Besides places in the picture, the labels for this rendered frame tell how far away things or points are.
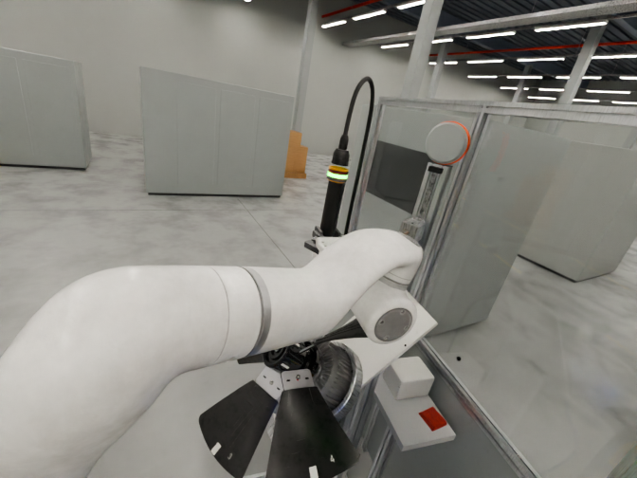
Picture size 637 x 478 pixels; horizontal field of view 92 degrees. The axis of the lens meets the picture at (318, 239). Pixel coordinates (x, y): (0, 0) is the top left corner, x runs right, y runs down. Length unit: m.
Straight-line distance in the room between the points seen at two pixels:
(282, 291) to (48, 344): 0.17
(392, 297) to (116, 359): 0.34
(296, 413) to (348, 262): 0.61
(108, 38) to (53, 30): 1.30
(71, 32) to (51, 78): 5.23
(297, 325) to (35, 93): 7.51
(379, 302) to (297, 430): 0.53
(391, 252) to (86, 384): 0.32
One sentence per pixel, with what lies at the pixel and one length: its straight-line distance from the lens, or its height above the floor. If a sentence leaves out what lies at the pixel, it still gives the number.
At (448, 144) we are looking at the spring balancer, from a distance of 1.29.
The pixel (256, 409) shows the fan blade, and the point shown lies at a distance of 1.09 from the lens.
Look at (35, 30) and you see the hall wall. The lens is 12.86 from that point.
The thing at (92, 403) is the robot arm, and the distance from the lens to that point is 0.25.
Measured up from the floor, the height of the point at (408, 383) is 0.96.
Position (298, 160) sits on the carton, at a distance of 8.98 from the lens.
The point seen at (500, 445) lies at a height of 0.99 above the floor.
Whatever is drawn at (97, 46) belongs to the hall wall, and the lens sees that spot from 12.68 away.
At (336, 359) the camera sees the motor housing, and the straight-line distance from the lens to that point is 1.09.
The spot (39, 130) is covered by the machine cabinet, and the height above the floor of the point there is 0.70.
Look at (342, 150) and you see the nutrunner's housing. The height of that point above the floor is 1.85.
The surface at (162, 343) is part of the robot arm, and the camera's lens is 0.25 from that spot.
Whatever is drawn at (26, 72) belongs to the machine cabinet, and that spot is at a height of 1.63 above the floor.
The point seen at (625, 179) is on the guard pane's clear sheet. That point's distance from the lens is 1.09.
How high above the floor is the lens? 1.92
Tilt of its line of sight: 23 degrees down
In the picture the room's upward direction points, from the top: 11 degrees clockwise
